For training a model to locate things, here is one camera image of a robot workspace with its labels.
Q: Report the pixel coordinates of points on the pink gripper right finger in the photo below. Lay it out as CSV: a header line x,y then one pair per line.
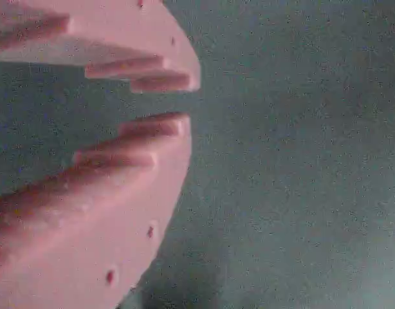
x,y
120,35

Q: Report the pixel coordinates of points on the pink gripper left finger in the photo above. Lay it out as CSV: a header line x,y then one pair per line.
x,y
88,231

